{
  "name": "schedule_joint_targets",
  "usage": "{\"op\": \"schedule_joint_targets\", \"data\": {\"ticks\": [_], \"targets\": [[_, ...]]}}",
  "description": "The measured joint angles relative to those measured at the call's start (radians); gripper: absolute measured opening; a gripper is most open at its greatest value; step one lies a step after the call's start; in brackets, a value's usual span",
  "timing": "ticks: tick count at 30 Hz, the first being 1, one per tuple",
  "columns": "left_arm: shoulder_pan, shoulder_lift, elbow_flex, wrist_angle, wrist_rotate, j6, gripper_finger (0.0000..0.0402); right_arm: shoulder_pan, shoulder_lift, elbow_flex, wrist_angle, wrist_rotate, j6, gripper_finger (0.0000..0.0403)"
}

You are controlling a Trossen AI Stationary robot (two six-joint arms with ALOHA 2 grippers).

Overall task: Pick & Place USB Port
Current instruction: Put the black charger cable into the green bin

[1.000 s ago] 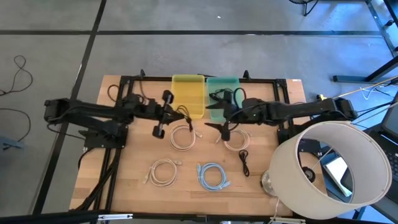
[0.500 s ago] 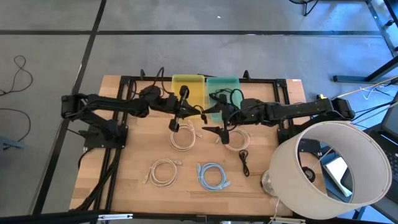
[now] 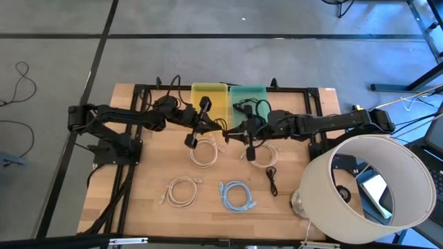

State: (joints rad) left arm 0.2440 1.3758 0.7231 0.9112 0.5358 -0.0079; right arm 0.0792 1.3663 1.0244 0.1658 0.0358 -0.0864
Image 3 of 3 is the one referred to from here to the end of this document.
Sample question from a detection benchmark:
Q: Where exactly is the white tablet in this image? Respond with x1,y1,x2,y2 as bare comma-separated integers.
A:
359,174,395,219

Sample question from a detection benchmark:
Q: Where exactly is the green translucent plastic bin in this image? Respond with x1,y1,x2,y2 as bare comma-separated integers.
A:
228,84,272,129

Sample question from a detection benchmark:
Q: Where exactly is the black rig beam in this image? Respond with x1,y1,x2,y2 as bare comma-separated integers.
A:
0,234,443,249

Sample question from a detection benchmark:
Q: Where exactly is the black cable bundle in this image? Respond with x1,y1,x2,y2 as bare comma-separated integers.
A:
81,164,136,237

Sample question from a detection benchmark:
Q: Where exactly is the pale yellow cord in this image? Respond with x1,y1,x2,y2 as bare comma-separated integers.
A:
373,84,443,111

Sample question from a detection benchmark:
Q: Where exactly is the light blue coiled ethernet cable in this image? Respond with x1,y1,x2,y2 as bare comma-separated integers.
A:
218,180,258,214

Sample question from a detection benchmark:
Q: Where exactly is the yellow translucent plastic bin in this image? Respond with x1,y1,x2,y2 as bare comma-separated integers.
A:
190,82,230,134

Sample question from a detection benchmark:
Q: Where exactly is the white USB cable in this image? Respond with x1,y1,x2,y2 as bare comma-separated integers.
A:
239,141,280,169
188,133,226,169

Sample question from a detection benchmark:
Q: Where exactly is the black laptop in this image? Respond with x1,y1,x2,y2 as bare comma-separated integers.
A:
404,110,443,229

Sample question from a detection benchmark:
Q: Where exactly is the black aluminium table frame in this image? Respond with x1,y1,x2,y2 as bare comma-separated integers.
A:
78,77,333,239

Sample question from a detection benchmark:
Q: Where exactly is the off-white coiled ethernet cable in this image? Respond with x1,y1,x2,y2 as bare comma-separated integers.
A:
158,176,204,210

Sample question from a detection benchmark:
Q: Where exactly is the table lamp white shade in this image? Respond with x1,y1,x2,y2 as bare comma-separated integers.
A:
289,133,437,245

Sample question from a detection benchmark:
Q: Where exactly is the black neighbouring table frame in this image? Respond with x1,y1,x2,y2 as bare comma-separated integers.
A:
370,0,443,93

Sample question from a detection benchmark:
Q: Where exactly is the black USB cable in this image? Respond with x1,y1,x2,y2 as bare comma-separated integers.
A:
265,166,279,198
232,98,257,116

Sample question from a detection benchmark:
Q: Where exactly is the black stand base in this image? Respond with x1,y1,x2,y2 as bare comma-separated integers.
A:
320,0,356,19

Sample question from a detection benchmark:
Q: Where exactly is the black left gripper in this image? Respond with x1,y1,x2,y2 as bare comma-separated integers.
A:
181,97,224,150

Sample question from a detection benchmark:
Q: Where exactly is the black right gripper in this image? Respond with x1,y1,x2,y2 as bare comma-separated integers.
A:
224,104,269,163

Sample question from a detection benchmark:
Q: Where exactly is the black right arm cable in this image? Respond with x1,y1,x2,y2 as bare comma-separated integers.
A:
255,99,273,121

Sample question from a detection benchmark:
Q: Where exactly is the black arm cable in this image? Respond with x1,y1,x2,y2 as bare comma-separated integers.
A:
255,99,273,121
165,74,183,104

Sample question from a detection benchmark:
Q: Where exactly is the silver metal bracket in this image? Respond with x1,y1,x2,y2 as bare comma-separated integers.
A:
300,241,342,249
108,237,149,246

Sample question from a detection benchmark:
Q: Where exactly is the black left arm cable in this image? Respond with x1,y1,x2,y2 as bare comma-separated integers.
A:
165,74,183,104

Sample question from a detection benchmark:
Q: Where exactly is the black floor cable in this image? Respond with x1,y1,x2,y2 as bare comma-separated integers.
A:
0,120,35,160
0,61,37,107

